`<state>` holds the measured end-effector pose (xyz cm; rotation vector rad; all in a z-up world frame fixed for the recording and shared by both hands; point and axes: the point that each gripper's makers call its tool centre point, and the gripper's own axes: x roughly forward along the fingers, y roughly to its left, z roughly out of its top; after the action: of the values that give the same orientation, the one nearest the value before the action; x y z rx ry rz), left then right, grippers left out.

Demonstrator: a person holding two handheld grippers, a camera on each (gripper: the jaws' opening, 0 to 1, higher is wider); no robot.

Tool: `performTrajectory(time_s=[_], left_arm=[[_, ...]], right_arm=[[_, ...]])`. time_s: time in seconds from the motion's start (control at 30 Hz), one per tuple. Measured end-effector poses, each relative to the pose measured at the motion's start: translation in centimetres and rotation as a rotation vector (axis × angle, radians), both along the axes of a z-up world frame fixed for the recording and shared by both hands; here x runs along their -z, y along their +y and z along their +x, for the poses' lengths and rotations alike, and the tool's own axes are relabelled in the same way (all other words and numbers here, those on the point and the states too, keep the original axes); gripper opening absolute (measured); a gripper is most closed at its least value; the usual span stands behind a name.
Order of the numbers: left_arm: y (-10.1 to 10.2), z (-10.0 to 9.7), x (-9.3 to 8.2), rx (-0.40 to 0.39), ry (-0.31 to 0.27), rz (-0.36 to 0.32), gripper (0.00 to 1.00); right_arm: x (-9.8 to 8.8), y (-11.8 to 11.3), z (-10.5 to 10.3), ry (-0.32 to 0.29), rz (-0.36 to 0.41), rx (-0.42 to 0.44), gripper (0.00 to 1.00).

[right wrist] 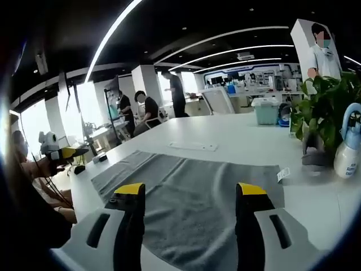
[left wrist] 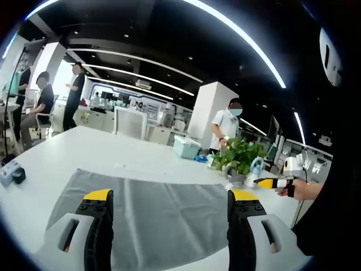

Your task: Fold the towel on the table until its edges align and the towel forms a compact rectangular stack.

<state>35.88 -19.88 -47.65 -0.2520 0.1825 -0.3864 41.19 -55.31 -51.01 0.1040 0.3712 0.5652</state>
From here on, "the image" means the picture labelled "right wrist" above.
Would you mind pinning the green potted plant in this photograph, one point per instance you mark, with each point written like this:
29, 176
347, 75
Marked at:
324, 107

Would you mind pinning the small black box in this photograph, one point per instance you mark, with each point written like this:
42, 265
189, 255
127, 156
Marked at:
79, 169

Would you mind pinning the white table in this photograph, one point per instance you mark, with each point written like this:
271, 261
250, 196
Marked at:
242, 135

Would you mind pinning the white office chair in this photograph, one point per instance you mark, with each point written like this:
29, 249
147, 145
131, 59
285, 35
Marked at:
218, 100

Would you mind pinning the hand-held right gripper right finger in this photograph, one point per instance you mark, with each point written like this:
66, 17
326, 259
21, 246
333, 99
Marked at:
253, 226

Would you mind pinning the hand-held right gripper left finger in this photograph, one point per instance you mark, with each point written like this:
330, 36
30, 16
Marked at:
127, 226

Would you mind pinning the white towel label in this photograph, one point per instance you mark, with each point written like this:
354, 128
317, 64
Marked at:
283, 173

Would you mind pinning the black metal rack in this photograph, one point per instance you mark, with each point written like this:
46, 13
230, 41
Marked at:
111, 113

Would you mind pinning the grey plant pot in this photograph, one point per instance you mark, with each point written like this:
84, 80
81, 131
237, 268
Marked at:
314, 155

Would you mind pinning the mint green storage box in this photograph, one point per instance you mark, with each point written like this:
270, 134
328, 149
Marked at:
265, 111

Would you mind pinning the person's left hand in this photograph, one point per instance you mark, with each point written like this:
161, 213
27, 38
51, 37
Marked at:
42, 168

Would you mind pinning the white flat plate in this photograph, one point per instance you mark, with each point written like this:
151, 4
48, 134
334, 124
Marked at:
193, 146

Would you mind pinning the black small device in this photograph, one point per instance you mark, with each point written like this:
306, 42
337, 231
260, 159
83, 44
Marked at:
99, 158

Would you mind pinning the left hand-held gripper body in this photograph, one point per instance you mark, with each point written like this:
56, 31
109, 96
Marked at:
50, 145

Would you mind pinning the blue white spray bottle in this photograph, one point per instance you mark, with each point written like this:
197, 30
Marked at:
348, 144

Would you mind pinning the grey towel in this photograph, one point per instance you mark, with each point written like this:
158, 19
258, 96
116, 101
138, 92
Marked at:
186, 203

